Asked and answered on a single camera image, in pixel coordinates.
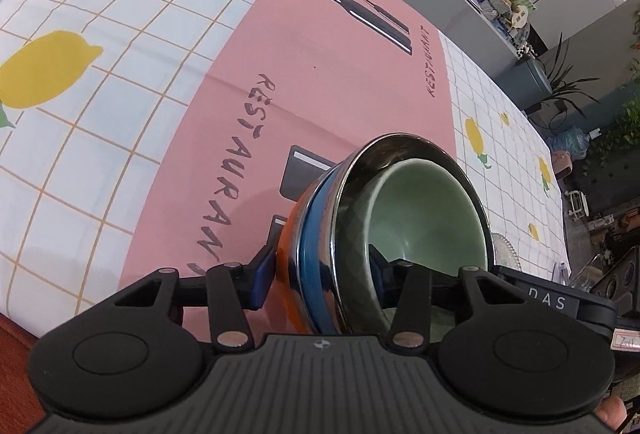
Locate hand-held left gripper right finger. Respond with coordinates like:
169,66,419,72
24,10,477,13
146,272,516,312
370,246,527,349

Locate tall green houseplant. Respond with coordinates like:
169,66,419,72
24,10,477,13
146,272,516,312
542,31,601,115

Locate floral clear glass plate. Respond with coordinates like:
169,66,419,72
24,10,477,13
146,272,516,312
491,232,522,270

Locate pink printed placemat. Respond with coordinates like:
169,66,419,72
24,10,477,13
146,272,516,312
117,0,458,295

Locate grey trash bin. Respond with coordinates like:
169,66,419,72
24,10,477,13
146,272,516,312
515,56,553,111

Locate green ceramic bowl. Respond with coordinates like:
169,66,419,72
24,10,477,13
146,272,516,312
332,157,488,337

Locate stainless steel bowl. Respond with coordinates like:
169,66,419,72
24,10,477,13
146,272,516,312
280,132,496,337

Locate lemon checked tablecloth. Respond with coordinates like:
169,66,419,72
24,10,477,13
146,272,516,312
0,0,571,340

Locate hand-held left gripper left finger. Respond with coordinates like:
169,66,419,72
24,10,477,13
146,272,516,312
112,245,277,349

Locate blue water bottle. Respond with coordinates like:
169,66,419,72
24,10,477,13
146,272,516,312
549,128,591,160

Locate green bushy plant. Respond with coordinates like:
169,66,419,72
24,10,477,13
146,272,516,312
587,96,640,170

